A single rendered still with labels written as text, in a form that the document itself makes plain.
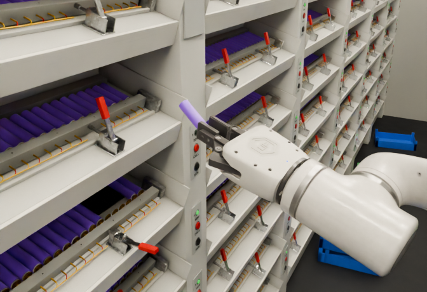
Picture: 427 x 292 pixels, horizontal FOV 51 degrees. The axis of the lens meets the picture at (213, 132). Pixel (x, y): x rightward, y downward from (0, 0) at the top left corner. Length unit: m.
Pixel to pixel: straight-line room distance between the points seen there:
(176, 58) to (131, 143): 0.18
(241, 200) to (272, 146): 0.69
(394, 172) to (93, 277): 0.49
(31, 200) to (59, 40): 0.21
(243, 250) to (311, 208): 0.88
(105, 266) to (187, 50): 0.41
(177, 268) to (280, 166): 0.50
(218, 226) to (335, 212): 0.67
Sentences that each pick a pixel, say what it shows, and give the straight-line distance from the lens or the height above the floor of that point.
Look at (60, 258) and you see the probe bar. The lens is 0.77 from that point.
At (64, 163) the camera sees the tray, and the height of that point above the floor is 1.14.
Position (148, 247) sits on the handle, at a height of 0.96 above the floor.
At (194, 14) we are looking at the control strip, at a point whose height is 1.32.
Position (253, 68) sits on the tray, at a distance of 1.23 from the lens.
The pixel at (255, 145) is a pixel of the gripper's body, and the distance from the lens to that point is 0.64.
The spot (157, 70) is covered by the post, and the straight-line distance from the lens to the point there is 0.86.
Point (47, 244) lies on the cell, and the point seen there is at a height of 0.98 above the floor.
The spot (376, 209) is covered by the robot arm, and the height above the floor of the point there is 1.14.
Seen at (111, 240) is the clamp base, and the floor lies 0.95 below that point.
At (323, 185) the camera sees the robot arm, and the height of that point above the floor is 1.15.
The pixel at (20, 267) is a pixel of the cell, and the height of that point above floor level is 0.98.
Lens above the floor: 1.42
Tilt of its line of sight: 22 degrees down
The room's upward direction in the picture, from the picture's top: straight up
